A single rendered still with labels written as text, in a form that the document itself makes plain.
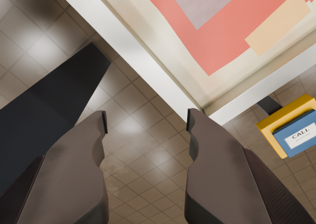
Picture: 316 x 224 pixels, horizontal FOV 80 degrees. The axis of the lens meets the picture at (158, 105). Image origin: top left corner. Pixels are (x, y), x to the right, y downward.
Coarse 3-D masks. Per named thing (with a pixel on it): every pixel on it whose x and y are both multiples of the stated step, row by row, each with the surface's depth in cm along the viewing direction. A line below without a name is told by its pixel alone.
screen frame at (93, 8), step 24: (72, 0) 27; (96, 0) 27; (96, 24) 29; (120, 24) 29; (120, 48) 31; (144, 48) 31; (288, 48) 35; (312, 48) 32; (144, 72) 33; (168, 72) 35; (264, 72) 35; (288, 72) 34; (168, 96) 35; (240, 96) 36; (264, 96) 36; (216, 120) 38
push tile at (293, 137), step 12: (300, 120) 42; (312, 120) 42; (276, 132) 44; (288, 132) 44; (300, 132) 44; (312, 132) 44; (288, 144) 45; (300, 144) 45; (312, 144) 46; (288, 156) 48
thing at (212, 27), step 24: (168, 0) 31; (192, 0) 31; (216, 0) 31; (240, 0) 31; (264, 0) 31; (192, 24) 33; (216, 24) 33; (240, 24) 33; (192, 48) 35; (216, 48) 35; (240, 48) 35
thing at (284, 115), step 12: (300, 96) 44; (264, 108) 54; (276, 108) 52; (288, 108) 44; (300, 108) 42; (312, 108) 43; (264, 120) 46; (276, 120) 44; (288, 120) 44; (264, 132) 45; (276, 144) 47
